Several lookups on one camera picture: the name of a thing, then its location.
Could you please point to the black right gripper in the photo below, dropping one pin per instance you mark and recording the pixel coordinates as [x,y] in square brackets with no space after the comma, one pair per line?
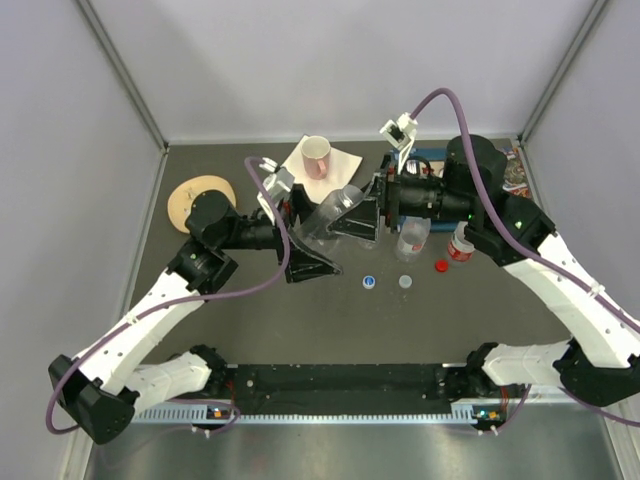
[361,221]

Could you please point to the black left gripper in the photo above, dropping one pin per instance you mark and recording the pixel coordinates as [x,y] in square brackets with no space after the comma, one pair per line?
[301,264]

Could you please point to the clear bottle with blue cap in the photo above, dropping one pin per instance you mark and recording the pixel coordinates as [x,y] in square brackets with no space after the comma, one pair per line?
[369,244]

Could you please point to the short clear capped bottle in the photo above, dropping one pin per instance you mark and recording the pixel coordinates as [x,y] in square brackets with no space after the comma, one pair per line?
[313,231]

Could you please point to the clear bottle with white cap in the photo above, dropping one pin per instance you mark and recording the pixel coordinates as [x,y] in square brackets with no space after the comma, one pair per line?
[412,237]

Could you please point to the blue and white bottle cap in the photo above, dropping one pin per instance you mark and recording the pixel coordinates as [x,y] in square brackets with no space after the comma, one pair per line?
[368,282]

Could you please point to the red bottle cap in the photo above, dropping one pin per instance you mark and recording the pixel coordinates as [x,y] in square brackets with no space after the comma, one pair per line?
[441,266]

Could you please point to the clear bottle with red label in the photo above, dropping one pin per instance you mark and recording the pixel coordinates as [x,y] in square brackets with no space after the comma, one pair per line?
[459,249]

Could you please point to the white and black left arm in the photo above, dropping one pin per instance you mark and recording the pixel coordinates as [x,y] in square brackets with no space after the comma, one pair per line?
[105,385]

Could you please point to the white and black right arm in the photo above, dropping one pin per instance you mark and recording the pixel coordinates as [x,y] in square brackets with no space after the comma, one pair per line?
[599,363]

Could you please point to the white square plate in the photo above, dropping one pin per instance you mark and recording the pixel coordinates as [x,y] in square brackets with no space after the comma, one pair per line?
[342,168]

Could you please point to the pink ceramic mug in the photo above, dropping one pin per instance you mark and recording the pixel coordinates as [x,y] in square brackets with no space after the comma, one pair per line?
[316,154]

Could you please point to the blue patterned placemat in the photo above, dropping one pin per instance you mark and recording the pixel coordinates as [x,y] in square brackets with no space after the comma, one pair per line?
[435,227]

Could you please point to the beige oval painted plate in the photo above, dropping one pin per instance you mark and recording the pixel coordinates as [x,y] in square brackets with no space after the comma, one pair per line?
[180,201]

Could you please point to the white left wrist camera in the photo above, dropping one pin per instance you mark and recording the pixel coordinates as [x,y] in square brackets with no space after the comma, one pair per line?
[279,183]

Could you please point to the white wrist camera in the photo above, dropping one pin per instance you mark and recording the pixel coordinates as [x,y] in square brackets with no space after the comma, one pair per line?
[401,135]
[279,183]

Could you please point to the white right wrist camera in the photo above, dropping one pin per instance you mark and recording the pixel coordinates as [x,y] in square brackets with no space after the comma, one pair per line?
[401,135]

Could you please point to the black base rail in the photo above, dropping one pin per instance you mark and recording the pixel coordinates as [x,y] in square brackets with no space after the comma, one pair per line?
[354,388]

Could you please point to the grey slotted cable duct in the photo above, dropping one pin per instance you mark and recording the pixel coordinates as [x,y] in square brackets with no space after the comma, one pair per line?
[214,413]

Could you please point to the metal frame post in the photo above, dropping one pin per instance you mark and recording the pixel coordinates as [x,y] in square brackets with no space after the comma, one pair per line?
[122,73]
[587,27]

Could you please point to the left metal frame post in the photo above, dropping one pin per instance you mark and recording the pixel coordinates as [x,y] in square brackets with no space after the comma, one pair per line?
[122,73]

